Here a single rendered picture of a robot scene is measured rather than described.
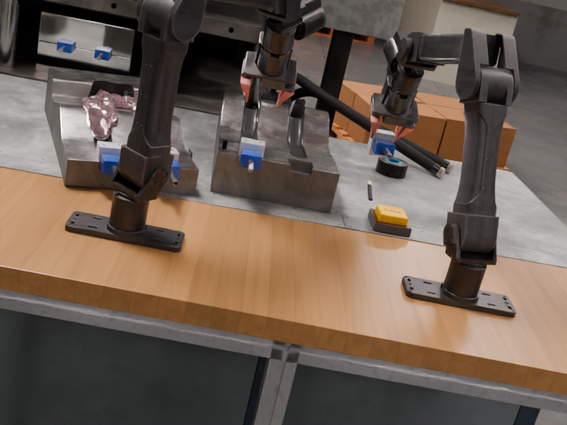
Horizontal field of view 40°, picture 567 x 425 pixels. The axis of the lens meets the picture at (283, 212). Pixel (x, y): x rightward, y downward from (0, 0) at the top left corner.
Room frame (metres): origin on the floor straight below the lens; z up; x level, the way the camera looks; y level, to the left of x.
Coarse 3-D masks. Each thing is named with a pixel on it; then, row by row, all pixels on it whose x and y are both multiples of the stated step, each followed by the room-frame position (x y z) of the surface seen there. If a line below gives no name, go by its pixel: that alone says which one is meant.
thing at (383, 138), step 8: (376, 136) 1.73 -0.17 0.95; (384, 136) 1.73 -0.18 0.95; (392, 136) 1.74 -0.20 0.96; (368, 144) 1.76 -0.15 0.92; (376, 144) 1.69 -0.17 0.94; (384, 144) 1.69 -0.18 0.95; (392, 144) 1.70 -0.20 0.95; (368, 152) 1.74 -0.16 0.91; (376, 152) 1.69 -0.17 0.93; (384, 152) 1.67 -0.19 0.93; (392, 152) 1.70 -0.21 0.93
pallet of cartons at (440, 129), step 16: (352, 96) 5.07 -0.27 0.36; (368, 96) 5.00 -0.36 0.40; (416, 96) 5.38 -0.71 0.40; (432, 96) 5.51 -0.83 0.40; (336, 112) 5.24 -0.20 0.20; (368, 112) 4.75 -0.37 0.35; (432, 112) 4.96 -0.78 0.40; (448, 112) 5.07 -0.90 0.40; (336, 128) 5.14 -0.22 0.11; (352, 128) 4.94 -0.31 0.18; (416, 128) 4.80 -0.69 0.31; (432, 128) 4.83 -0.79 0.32; (448, 128) 4.88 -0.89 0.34; (464, 128) 4.91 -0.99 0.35; (512, 128) 5.03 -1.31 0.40; (432, 144) 4.84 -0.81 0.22; (448, 144) 4.89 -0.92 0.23
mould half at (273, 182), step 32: (224, 96) 1.86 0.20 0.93; (224, 128) 1.75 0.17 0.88; (320, 128) 1.84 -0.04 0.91; (224, 160) 1.55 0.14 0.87; (288, 160) 1.60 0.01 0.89; (320, 160) 1.65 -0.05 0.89; (224, 192) 1.55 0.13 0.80; (256, 192) 1.56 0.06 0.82; (288, 192) 1.57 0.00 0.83; (320, 192) 1.58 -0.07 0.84
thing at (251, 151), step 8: (240, 144) 1.57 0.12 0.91; (248, 144) 1.57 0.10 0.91; (256, 144) 1.57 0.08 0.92; (264, 144) 1.58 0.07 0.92; (240, 152) 1.56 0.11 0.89; (248, 152) 1.55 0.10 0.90; (256, 152) 1.56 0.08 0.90; (240, 160) 1.53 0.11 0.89; (248, 160) 1.53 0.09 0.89; (256, 160) 1.53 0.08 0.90; (248, 168) 1.48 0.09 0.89; (256, 168) 1.53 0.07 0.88
